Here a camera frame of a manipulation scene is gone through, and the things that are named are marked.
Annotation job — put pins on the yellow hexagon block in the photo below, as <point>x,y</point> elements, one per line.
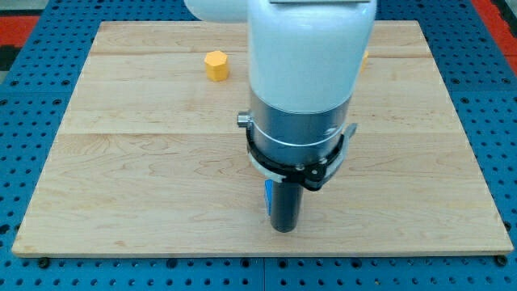
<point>216,66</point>

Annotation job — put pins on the wooden board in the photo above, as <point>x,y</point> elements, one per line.
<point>149,162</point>

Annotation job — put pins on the black cylindrical pointer tool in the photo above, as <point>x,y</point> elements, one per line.
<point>286,201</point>

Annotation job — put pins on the blue block behind pointer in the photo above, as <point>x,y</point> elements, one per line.
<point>267,195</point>

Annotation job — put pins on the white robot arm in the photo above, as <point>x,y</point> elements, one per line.
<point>304,58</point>

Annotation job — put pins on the yellow heart block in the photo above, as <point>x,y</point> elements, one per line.
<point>364,61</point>

